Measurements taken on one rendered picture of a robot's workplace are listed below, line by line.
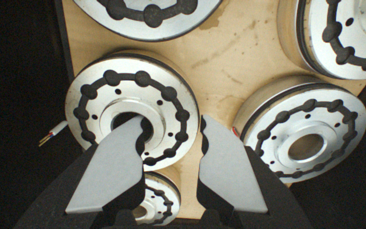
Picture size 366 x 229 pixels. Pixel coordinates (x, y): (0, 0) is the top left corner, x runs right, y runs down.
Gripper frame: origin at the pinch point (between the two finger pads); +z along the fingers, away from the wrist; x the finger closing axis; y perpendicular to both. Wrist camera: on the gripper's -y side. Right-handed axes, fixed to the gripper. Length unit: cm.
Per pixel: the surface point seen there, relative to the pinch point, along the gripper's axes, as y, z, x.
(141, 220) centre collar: 12.5, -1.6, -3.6
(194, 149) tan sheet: 5.4, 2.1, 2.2
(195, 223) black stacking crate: 19.7, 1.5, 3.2
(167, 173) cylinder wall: 7.3, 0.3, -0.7
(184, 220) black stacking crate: 19.5, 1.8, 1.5
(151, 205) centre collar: 9.8, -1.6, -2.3
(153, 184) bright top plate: 7.1, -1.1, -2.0
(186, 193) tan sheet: 13.3, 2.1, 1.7
